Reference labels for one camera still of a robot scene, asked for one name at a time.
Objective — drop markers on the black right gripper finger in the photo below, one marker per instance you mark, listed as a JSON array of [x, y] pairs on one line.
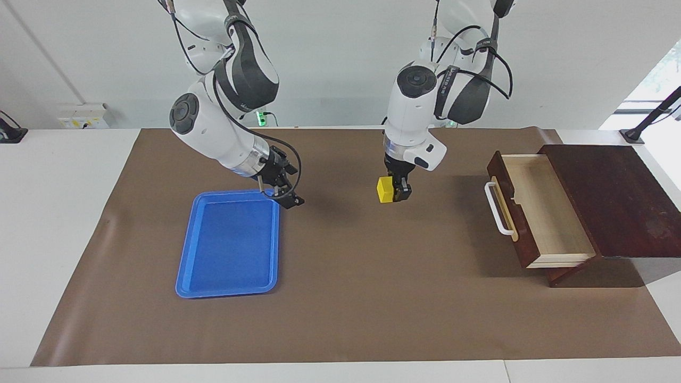
[[290, 166], [290, 198]]

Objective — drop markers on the blue plastic tray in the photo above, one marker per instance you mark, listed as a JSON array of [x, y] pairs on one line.
[[229, 244]]

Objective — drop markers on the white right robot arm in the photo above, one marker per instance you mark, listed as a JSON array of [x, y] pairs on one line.
[[213, 133]]

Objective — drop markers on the wooden drawer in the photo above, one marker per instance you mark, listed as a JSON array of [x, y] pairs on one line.
[[548, 213]]

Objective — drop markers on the dark wooden cabinet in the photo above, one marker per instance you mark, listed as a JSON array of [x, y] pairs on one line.
[[617, 202]]

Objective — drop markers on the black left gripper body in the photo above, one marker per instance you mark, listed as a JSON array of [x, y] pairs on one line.
[[399, 167]]

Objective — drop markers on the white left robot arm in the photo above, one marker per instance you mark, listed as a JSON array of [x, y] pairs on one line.
[[412, 111]]

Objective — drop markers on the white wall power outlet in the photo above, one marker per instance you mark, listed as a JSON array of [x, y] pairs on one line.
[[80, 119]]

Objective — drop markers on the black stand with pole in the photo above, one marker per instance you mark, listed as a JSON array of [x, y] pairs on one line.
[[633, 134]]

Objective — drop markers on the yellow cube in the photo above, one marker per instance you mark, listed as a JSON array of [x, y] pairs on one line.
[[384, 190]]

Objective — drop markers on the brown table mat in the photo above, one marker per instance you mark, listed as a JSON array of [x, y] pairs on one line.
[[372, 298]]

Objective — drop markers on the bright window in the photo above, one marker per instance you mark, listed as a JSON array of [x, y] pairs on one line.
[[654, 74]]

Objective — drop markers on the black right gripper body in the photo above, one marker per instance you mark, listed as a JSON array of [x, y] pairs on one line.
[[274, 167]]

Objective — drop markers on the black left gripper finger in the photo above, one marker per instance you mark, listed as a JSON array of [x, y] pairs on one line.
[[403, 190]]

